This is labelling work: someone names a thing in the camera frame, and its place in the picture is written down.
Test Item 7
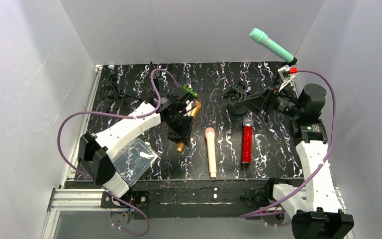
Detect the red glitter microphone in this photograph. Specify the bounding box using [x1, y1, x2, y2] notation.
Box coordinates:
[241, 117, 254, 167]

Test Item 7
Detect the black round base shock stand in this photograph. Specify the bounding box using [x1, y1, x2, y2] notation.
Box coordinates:
[223, 81, 248, 117]

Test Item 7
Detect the black round base clip stand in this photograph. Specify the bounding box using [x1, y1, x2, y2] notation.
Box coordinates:
[149, 61, 160, 90]

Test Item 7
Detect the gold microphone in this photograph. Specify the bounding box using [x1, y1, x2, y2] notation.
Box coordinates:
[176, 101, 201, 153]

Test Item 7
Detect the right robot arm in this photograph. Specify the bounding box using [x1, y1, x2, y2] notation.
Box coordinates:
[240, 84, 354, 239]

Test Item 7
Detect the black tripod shock mount stand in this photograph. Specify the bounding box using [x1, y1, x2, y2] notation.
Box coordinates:
[99, 74, 141, 103]

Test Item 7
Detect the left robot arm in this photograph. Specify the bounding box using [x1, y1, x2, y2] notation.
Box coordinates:
[78, 93, 201, 198]

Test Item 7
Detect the clear plastic screw box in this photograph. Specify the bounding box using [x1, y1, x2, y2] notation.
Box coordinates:
[113, 138, 159, 186]

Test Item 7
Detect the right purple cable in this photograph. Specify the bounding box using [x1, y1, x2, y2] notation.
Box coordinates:
[238, 69, 337, 228]

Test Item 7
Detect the green hose splitter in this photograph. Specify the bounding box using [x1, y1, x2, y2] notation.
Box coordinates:
[183, 84, 198, 98]

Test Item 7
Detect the teal microphone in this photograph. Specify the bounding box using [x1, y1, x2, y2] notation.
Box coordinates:
[249, 28, 298, 66]

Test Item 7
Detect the pink microphone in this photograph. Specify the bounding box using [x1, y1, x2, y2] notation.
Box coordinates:
[205, 127, 217, 179]

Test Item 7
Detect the purple cable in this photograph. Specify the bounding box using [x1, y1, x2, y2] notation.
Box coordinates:
[57, 68, 180, 238]
[238, 69, 337, 228]

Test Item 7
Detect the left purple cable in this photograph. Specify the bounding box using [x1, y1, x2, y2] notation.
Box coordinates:
[57, 68, 180, 238]

